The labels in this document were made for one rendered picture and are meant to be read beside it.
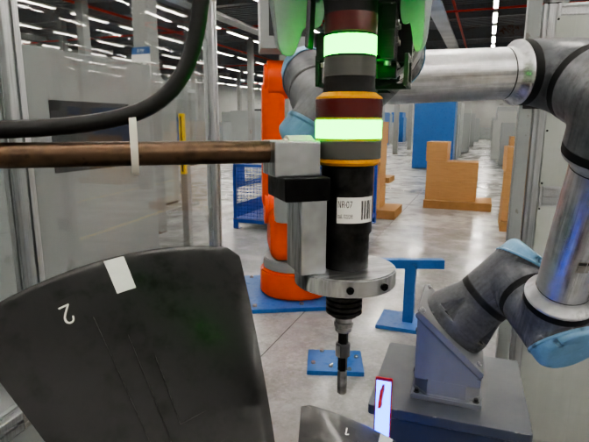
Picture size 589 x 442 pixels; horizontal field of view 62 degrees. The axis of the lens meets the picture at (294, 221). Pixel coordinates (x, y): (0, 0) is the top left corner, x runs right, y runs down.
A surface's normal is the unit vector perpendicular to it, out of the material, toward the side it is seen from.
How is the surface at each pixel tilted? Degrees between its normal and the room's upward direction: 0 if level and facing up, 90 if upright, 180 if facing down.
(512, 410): 0
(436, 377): 90
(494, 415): 0
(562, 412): 90
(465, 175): 90
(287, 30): 94
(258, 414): 45
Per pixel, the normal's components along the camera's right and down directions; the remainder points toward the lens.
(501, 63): 0.13, -0.07
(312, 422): 0.17, -0.95
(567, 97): -0.99, 0.09
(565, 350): 0.16, 0.67
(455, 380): -0.34, 0.18
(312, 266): 0.32, 0.18
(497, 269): -0.79, -0.40
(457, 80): 0.15, 0.50
